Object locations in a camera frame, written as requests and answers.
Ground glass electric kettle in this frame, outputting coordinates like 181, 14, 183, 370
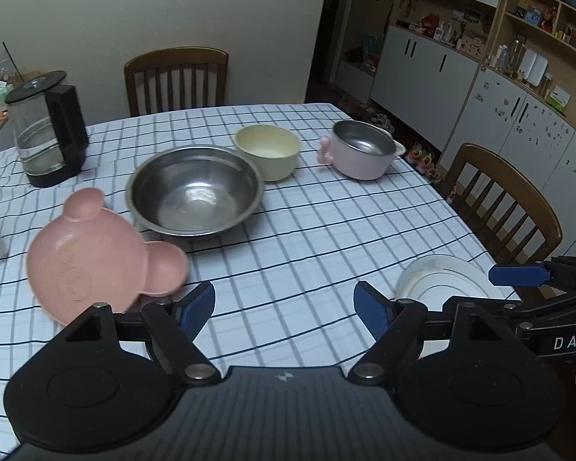
5, 70, 90, 188

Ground pink bear-shaped plate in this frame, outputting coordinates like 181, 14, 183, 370
25, 188, 190, 326

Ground wooden chair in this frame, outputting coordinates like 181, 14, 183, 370
444, 143, 563, 270
124, 47, 230, 117

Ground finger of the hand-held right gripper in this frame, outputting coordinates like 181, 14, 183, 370
488, 255, 576, 295

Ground white black-checked tablecloth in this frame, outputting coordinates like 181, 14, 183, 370
0, 102, 524, 461

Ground white round plate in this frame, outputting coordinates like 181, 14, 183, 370
394, 254, 505, 304

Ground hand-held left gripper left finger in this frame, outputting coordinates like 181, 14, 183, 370
65, 281, 222, 386

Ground large stainless steel bowl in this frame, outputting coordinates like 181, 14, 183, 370
126, 144, 265, 237

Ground cream round bowl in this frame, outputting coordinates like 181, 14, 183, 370
233, 124, 301, 182

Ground open wooden shelf unit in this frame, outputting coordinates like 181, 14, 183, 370
485, 0, 576, 117

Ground pink pot with steel lining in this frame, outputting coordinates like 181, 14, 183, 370
318, 119, 406, 181

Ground green box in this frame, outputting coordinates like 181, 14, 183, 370
546, 85, 571, 110

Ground white two-door cabinet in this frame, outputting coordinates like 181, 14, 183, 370
369, 24, 485, 123

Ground white cabinet with stickers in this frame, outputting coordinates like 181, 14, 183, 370
439, 65, 576, 260

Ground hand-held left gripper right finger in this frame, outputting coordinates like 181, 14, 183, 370
348, 281, 524, 387

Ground white box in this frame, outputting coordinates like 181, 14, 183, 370
517, 49, 549, 86

